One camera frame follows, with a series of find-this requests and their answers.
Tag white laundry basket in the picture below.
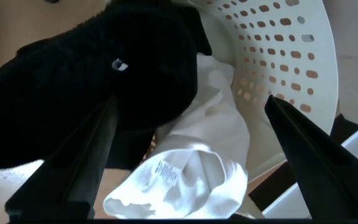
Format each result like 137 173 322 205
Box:
191 0 339 182

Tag white garment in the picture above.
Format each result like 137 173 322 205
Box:
103 52 251 220

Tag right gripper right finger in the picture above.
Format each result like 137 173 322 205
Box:
264 95 358 219

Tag black shorts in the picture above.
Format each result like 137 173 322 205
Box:
0 0 213 170

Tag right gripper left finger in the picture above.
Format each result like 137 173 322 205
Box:
4 95 120 220

